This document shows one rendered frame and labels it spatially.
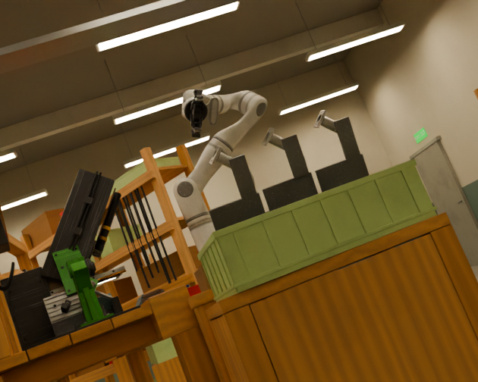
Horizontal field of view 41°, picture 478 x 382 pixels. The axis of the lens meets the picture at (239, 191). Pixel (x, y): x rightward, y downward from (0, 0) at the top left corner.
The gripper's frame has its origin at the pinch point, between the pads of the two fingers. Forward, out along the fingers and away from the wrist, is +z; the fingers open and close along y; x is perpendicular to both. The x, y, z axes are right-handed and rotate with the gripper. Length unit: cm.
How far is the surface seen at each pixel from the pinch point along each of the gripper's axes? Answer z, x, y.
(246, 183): 21.3, 12.8, -15.8
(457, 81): -710, 430, -6
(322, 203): 29.8, 32.9, -18.5
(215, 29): -764, 74, 40
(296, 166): 17.3, 27.6, -10.9
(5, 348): 1, -56, -77
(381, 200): 29, 50, -17
